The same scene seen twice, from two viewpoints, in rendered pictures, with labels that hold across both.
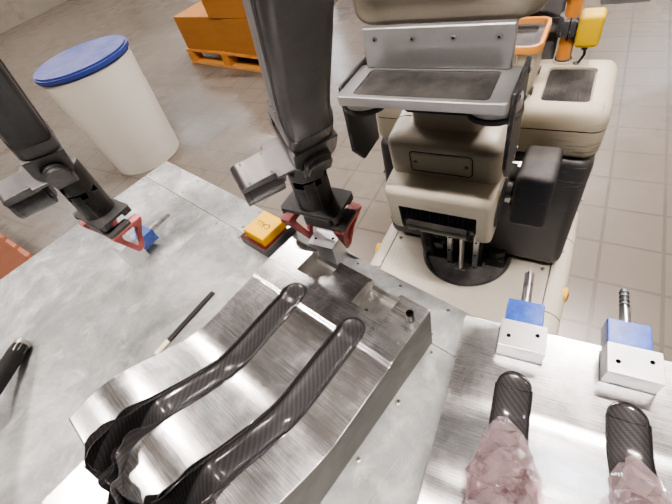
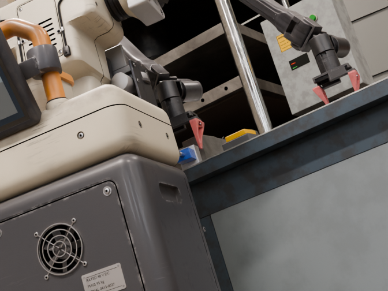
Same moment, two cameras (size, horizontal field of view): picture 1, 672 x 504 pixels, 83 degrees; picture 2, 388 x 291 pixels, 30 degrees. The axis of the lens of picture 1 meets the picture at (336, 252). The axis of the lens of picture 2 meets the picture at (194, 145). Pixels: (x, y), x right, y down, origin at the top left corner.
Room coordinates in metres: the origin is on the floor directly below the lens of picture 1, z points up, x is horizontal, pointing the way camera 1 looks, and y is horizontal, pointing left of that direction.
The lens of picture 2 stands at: (2.15, -0.76, 0.37)
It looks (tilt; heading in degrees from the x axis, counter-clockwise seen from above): 15 degrees up; 155
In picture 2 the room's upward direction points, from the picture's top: 17 degrees counter-clockwise
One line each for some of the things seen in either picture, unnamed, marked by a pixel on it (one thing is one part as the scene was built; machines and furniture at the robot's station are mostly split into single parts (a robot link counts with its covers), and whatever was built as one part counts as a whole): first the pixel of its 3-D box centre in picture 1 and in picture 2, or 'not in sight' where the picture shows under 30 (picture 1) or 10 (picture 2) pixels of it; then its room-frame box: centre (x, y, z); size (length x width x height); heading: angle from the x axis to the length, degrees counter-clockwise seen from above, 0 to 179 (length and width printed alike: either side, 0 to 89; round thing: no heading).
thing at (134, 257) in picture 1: (146, 234); not in sight; (0.67, 0.38, 0.83); 0.13 x 0.05 x 0.05; 134
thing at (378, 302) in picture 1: (378, 305); not in sight; (0.29, -0.03, 0.87); 0.05 x 0.05 x 0.04; 36
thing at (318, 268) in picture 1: (321, 273); not in sight; (0.37, 0.03, 0.87); 0.05 x 0.05 x 0.04; 36
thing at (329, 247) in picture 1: (339, 229); (183, 155); (0.50, -0.02, 0.83); 0.13 x 0.05 x 0.05; 139
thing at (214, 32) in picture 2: not in sight; (171, 91); (-0.83, 0.61, 1.51); 1.10 x 0.70 x 0.05; 36
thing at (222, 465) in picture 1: (229, 398); not in sight; (0.20, 0.17, 0.92); 0.35 x 0.16 x 0.09; 126
